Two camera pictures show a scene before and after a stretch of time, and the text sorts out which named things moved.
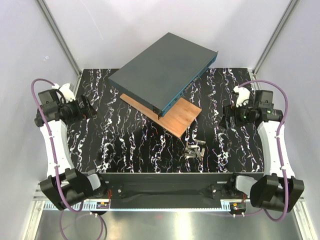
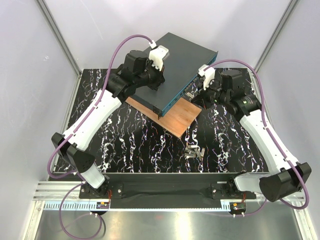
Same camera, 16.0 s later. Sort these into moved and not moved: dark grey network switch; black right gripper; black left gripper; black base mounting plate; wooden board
Moved: black right gripper; black left gripper
Not moved: black base mounting plate; dark grey network switch; wooden board
